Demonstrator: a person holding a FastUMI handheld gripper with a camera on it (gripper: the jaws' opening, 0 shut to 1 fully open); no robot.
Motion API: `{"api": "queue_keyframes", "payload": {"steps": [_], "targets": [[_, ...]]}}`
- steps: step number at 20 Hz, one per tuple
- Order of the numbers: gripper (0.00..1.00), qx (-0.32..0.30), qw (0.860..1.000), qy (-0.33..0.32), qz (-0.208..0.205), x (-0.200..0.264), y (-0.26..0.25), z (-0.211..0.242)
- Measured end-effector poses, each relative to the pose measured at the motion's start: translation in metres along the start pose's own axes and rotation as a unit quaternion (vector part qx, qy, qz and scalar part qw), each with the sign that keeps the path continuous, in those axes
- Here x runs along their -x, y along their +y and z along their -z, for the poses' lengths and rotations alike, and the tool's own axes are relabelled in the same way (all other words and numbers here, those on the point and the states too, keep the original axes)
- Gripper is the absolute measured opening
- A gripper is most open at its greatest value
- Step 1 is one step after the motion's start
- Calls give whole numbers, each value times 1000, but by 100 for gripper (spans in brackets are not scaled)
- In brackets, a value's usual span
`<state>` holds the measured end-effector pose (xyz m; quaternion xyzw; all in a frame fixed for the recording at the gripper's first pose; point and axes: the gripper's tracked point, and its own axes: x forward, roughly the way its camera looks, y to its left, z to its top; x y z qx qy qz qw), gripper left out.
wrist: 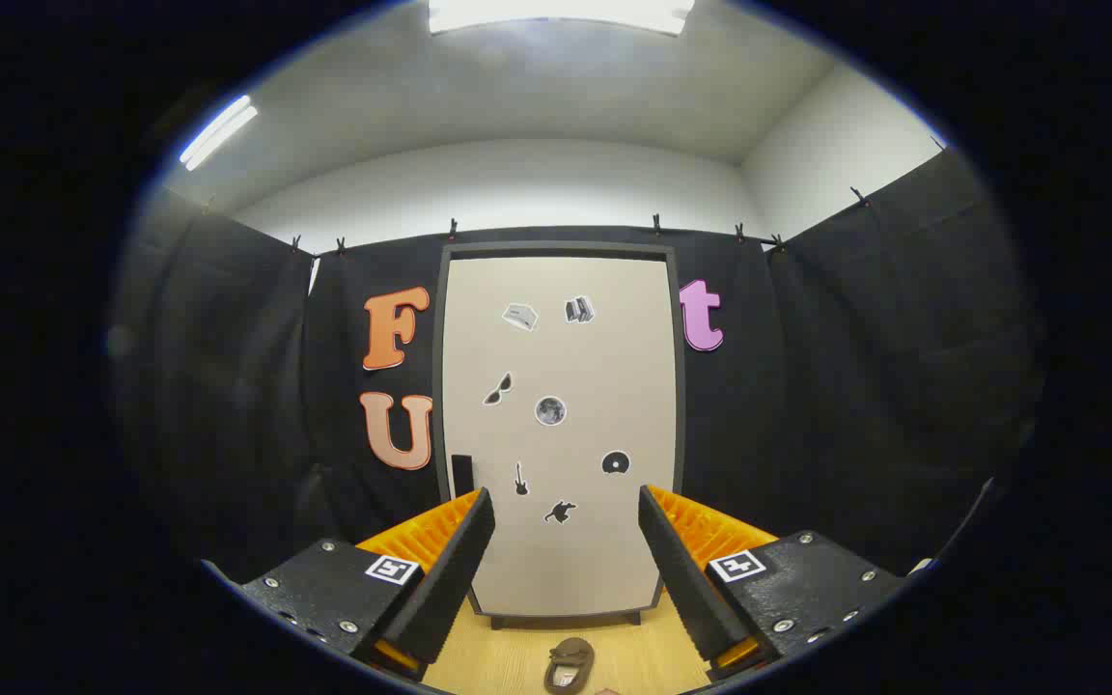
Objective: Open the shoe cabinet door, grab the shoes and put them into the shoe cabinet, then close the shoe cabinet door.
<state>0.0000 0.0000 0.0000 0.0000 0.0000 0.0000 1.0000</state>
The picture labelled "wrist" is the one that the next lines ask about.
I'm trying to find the brown fuzzy shoe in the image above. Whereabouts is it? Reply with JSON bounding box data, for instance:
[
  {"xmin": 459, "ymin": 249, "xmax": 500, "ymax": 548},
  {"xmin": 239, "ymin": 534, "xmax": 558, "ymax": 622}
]
[{"xmin": 543, "ymin": 637, "xmax": 596, "ymax": 694}]

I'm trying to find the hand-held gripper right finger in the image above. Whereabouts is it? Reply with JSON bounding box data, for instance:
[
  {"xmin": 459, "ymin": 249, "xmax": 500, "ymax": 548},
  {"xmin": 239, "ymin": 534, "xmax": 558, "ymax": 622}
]
[{"xmin": 638, "ymin": 485, "xmax": 909, "ymax": 681}]

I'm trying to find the dark grey shoe cabinet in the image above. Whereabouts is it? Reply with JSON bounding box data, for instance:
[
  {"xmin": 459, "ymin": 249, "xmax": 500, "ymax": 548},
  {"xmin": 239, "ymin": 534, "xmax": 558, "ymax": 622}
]
[{"xmin": 432, "ymin": 241, "xmax": 687, "ymax": 630}]

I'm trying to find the ceiling tube light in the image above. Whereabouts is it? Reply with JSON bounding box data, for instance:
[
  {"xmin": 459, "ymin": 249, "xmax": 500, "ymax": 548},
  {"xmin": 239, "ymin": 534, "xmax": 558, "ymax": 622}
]
[{"xmin": 180, "ymin": 95, "xmax": 259, "ymax": 172}]

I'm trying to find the ceiling light panel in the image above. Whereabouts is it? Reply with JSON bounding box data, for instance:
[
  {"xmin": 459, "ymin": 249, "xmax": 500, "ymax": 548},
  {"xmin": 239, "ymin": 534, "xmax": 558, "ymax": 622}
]
[{"xmin": 428, "ymin": 0, "xmax": 695, "ymax": 37}]

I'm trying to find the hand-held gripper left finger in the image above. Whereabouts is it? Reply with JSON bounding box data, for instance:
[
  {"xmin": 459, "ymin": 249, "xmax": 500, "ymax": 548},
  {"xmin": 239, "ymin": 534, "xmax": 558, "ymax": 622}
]
[{"xmin": 239, "ymin": 487, "xmax": 497, "ymax": 681}]

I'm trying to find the black backdrop cloth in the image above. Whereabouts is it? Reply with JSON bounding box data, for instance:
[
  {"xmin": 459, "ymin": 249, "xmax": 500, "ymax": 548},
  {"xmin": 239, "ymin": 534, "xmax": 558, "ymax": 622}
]
[{"xmin": 112, "ymin": 145, "xmax": 1044, "ymax": 590}]

